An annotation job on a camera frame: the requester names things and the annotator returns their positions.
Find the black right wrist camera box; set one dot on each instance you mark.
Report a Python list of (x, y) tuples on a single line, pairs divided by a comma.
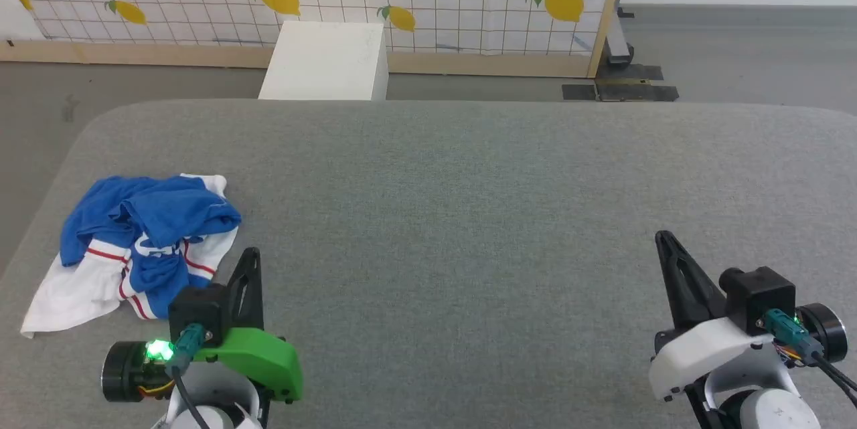
[(760, 295)]

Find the white square box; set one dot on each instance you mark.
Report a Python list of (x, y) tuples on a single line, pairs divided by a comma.
[(328, 61)]

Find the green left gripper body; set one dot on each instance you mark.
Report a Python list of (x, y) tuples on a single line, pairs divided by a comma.
[(261, 355)]

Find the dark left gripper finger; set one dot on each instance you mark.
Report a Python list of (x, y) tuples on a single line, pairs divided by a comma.
[(244, 308)]

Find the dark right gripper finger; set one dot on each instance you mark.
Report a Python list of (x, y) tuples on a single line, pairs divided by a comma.
[(686, 288)]

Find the grey fabric sofa seat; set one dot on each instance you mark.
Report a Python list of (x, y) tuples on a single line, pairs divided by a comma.
[(469, 215)]

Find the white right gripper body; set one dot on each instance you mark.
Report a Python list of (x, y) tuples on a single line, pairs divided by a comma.
[(710, 349)]

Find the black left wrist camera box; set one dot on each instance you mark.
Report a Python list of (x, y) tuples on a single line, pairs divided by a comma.
[(196, 312)]

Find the black floor plate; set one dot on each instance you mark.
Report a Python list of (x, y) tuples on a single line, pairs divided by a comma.
[(622, 91)]

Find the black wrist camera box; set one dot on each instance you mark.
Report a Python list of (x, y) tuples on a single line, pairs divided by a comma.
[(196, 312), (760, 295)]

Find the grey metal screen bracket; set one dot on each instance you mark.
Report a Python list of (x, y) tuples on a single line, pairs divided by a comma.
[(617, 44)]

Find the blue white red-striped shirt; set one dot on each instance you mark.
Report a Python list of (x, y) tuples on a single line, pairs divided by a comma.
[(161, 211)]

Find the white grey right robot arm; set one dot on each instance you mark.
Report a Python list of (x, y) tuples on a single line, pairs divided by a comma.
[(770, 409)]

